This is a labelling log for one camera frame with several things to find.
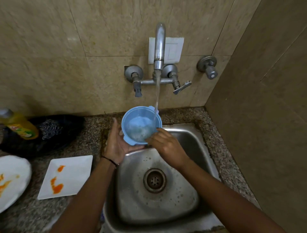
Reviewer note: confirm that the chrome wall faucet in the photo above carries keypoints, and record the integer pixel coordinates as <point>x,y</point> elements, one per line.
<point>158,60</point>

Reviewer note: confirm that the round white stained plate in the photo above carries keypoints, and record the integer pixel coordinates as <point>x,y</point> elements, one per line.
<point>12,180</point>

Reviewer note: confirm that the yellow dish soap bottle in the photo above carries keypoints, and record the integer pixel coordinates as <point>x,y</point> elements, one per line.
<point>20,124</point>

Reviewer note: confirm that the person's left forearm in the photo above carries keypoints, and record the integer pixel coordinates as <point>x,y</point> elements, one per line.
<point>88,199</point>

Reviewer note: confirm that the blue plastic bowl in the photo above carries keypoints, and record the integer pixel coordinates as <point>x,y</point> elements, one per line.
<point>141,124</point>

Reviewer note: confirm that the sink drain strainer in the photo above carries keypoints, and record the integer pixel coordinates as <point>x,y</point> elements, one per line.
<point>154,180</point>

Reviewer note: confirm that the square white stained plate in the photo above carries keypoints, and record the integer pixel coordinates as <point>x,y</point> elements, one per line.
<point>69,176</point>

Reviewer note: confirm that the person's right hand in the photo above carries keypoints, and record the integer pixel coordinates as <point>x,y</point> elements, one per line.
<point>169,147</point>

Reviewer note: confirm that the person's right fingers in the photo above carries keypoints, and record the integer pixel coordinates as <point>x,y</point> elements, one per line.
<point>157,136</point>

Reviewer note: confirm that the person's left hand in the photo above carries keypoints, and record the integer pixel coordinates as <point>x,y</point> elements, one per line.
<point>117,146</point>

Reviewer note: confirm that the chrome wall valve knob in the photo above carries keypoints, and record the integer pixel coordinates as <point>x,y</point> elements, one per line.
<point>208,66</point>

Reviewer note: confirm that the person's left thumb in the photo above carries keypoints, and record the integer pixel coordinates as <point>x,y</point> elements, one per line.
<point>114,128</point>

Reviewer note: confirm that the steel wool scrubber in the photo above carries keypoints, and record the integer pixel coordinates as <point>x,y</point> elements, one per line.
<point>50,129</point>

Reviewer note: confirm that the person's right forearm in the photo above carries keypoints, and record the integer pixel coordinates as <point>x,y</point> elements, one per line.
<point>225,201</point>

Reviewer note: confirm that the black wrist thread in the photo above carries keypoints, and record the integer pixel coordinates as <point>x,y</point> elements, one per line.
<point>109,160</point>

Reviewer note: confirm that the steel sink basin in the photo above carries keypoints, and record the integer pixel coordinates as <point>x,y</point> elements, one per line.
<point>156,187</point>

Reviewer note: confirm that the white wall switch plate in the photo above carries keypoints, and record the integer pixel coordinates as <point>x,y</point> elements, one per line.
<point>174,49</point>

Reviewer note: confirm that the black tray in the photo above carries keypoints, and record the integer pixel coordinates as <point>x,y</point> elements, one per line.
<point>62,134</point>

